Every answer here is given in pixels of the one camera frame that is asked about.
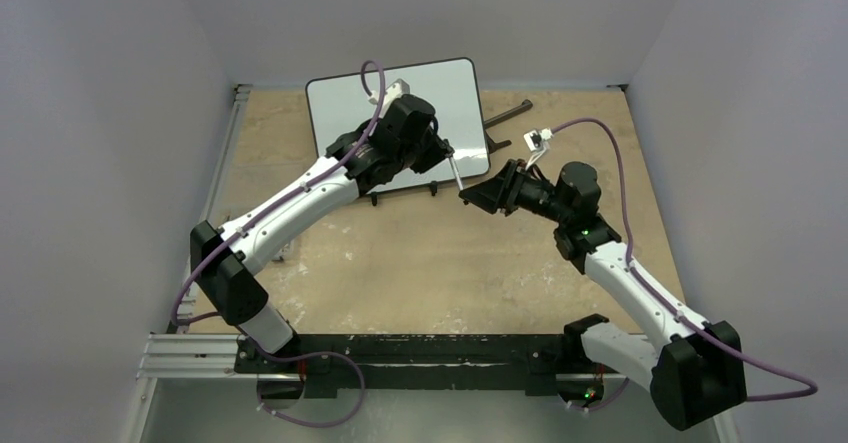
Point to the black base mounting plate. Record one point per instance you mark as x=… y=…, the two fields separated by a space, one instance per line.
x=319 y=365

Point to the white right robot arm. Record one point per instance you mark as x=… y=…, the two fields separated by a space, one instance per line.
x=678 y=360

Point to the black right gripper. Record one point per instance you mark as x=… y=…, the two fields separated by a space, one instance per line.
x=506 y=190

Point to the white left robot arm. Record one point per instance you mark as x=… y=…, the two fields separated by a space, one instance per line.
x=225 y=260

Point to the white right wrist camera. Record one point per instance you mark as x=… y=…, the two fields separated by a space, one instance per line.
x=538 y=143

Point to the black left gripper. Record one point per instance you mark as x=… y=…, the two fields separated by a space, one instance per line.
x=439 y=151

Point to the black whiteboard marker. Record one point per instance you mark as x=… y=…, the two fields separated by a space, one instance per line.
x=456 y=174

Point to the white whiteboard black frame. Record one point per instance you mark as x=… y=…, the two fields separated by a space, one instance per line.
x=338 y=104

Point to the black wire easel stand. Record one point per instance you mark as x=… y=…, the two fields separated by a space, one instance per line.
x=492 y=145

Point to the aluminium extrusion rail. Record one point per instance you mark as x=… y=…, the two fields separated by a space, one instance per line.
x=190 y=356

